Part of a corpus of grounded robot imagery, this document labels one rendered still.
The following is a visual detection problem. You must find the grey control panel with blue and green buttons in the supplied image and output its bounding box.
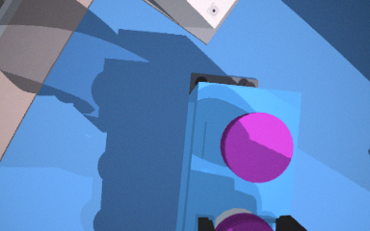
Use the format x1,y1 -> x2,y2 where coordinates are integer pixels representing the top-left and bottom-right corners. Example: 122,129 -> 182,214
143,0 -> 239,45

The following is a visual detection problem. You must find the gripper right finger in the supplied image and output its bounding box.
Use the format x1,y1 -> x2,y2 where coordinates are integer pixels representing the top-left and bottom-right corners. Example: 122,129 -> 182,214
276,215 -> 307,231

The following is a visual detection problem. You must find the blue flat mat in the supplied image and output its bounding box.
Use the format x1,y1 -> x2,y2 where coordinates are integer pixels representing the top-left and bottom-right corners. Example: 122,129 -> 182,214
0,0 -> 370,231

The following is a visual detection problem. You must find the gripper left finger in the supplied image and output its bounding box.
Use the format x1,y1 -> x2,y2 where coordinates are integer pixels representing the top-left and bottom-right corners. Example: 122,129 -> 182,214
198,218 -> 215,231

